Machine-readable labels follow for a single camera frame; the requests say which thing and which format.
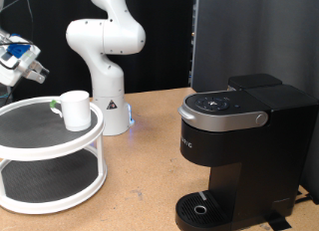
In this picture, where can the black curtain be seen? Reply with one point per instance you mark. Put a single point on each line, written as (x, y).
(166, 42)

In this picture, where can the white mug with green tape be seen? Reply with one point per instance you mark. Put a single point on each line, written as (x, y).
(77, 111)

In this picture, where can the black pod coffee machine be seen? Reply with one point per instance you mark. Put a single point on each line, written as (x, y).
(249, 25)

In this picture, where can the white two-tier turntable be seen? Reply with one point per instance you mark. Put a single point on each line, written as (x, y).
(33, 124)

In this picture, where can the black tape piece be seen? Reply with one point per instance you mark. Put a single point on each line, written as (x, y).
(277, 221)

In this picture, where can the black Keurig coffee machine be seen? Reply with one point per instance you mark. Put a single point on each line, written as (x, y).
(259, 158)

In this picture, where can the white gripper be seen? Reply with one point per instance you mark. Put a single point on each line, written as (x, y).
(33, 55)

